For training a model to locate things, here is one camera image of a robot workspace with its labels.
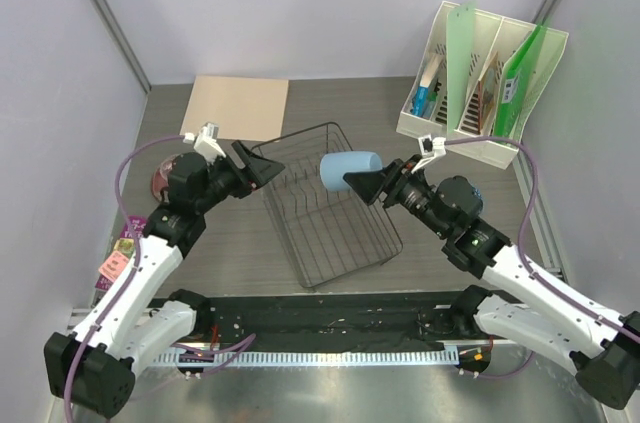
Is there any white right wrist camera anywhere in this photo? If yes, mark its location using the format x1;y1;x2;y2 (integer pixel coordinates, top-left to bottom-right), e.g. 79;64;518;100
411;134;446;174

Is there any light blue plastic cup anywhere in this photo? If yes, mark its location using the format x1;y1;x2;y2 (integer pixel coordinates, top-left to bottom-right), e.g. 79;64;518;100
319;151;383;192

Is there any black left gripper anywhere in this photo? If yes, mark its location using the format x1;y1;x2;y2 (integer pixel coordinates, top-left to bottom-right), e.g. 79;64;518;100
194;140;283;214

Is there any light green folder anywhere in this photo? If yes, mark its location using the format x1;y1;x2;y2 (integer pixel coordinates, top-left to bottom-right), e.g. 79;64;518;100
446;0;476;134

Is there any purple treehouse book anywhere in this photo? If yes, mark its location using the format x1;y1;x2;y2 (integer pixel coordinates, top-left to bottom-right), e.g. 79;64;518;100
95;216;146;291

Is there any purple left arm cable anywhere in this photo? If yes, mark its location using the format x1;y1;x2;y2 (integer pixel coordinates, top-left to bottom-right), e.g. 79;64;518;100
62;134;257;423

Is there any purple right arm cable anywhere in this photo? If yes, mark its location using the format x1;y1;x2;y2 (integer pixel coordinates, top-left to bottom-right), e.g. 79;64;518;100
442;136;640;378

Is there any white file organizer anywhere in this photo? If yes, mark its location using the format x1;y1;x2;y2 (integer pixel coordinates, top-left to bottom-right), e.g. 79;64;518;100
396;1;569;169

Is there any blue book in organizer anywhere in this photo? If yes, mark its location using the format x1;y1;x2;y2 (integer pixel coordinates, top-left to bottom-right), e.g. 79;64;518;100
410;53;444;118

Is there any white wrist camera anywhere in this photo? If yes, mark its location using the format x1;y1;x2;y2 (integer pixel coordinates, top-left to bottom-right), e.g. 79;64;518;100
411;134;446;174
182;122;226;163

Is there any white slotted cable duct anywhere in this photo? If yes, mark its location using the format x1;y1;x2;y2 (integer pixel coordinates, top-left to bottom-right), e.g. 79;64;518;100
150;346;459;368

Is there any brown picture book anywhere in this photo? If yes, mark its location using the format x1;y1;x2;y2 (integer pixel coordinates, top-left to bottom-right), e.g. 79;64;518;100
477;50;499;132

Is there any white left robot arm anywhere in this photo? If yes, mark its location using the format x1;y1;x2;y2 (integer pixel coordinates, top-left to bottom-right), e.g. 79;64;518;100
44;141;285;421

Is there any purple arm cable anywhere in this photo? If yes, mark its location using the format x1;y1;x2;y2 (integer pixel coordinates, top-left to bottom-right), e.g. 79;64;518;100
62;134;257;423
442;136;640;378

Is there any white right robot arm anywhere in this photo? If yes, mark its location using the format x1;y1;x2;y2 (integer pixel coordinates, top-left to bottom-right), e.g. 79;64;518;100
340;152;639;410

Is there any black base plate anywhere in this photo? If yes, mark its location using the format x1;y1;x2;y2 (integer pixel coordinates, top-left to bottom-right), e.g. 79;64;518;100
168;286;488;353

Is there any blue patterned bowl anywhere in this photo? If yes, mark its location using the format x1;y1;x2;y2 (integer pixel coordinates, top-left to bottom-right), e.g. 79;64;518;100
472;186;484;203

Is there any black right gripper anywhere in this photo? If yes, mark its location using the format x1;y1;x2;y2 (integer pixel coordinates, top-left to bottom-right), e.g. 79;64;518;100
345;154;451;238

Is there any black wire dish rack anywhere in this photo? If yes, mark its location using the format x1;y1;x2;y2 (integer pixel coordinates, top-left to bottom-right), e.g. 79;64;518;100
251;122;403;289

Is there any dark green folder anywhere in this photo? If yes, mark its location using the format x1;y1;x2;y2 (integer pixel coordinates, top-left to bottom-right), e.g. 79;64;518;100
493;25;548;137

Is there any beige cutting board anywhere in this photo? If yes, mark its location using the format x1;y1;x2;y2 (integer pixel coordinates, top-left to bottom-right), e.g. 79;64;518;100
180;75;289;142

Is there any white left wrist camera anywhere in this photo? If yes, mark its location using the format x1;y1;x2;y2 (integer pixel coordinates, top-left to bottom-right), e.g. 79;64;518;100
182;122;226;163

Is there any red floral plate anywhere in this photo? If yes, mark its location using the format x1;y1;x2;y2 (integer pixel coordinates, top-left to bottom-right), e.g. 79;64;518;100
150;154;179;203

